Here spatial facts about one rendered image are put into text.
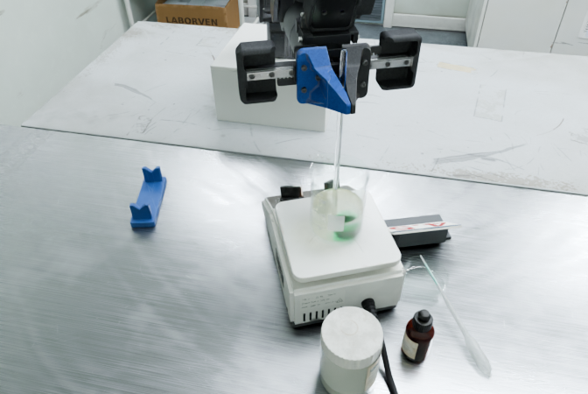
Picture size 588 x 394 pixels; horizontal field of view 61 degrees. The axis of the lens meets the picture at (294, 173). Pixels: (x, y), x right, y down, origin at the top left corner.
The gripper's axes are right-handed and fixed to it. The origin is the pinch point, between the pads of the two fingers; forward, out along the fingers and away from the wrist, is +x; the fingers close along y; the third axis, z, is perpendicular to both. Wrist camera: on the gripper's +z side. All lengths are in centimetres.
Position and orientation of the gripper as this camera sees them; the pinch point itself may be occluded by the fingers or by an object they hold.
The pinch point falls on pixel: (341, 90)
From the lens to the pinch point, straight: 47.6
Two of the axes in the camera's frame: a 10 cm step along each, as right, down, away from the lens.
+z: -0.1, -7.8, -6.3
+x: 1.8, 6.2, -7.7
